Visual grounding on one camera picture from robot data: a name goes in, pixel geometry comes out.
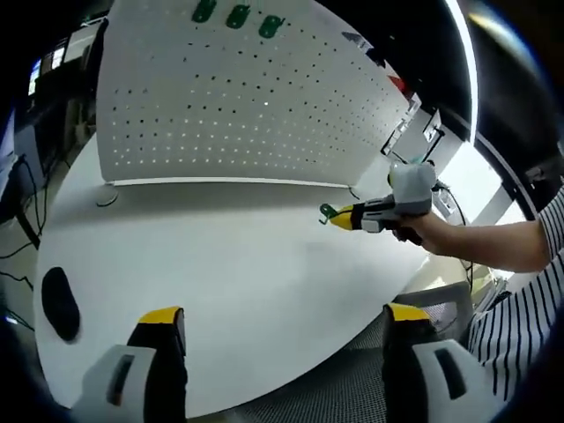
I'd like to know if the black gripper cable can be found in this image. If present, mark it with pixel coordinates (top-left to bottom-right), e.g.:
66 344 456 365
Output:
460 258 476 294

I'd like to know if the green hook assembly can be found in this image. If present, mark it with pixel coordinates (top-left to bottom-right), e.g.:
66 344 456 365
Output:
319 203 340 226
225 4 250 30
191 0 217 23
257 13 283 39

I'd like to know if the white perforated mounting plate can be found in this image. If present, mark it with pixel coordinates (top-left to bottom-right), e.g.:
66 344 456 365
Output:
95 0 418 208

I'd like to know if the black computer mouse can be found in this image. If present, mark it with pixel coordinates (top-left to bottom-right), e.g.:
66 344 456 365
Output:
41 266 82 342

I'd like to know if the person's right hand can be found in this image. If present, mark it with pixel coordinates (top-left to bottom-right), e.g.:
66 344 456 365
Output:
393 214 444 256

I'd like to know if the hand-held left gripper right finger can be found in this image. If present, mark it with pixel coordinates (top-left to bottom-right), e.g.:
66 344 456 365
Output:
382 302 501 423

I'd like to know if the ceiling light strip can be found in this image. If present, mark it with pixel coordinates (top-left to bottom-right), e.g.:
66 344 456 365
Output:
444 0 480 145

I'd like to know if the person's arm, striped sleeve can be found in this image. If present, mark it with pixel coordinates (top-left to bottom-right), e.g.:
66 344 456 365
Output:
466 184 564 393

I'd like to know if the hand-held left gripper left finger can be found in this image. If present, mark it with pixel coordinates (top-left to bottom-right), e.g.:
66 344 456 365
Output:
81 306 189 423

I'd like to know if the grey mesh office chair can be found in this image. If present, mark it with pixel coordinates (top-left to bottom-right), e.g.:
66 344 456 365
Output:
237 281 476 423

